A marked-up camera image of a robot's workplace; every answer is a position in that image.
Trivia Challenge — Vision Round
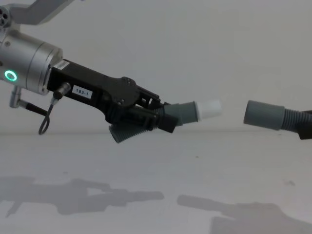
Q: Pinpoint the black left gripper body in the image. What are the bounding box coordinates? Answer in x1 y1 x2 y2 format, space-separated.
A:
47 58 140 123

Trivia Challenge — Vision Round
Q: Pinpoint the thin dark gripper cable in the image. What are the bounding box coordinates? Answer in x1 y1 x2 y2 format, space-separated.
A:
9 82 72 136

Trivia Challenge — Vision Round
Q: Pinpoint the grey hose with white tip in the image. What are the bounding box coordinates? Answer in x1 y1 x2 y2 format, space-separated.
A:
109 98 223 144

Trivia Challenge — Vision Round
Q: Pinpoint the white table cloth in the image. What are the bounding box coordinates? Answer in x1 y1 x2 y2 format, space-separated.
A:
0 131 312 234

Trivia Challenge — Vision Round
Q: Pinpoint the grey hose with plain cuff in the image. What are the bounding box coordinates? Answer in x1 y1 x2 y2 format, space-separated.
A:
243 99 312 134

